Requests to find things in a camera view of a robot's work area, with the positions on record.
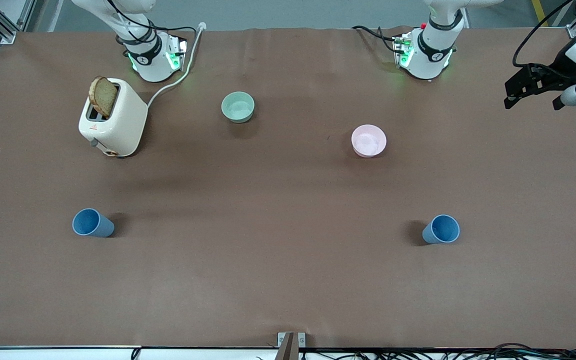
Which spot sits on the green bowl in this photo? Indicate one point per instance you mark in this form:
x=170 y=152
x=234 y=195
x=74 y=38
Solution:
x=238 y=106

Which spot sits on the white table edge strip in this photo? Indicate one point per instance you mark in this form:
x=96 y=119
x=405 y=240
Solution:
x=53 y=354

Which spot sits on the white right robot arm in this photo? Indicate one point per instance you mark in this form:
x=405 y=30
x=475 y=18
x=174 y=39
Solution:
x=148 y=60

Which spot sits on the cream white toaster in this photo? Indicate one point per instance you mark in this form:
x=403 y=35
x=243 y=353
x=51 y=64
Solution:
x=123 y=125

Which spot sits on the brown table cover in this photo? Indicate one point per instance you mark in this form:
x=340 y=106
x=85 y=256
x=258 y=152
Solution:
x=288 y=270

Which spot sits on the metal base box green light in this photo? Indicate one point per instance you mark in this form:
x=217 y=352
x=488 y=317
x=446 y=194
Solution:
x=403 y=50
x=177 y=52

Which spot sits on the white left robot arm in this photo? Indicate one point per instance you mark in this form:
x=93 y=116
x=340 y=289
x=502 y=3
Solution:
x=435 y=52

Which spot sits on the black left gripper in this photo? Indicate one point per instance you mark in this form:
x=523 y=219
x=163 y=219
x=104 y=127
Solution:
x=558 y=71

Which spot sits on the pink bowl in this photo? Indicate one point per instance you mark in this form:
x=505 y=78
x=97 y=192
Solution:
x=368 y=140

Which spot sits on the blue plastic cup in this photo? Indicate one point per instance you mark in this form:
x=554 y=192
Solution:
x=443 y=229
x=88 y=222

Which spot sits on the brown bread slice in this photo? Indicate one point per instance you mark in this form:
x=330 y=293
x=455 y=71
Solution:
x=103 y=97

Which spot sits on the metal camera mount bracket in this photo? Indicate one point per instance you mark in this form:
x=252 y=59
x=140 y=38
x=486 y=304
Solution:
x=290 y=345

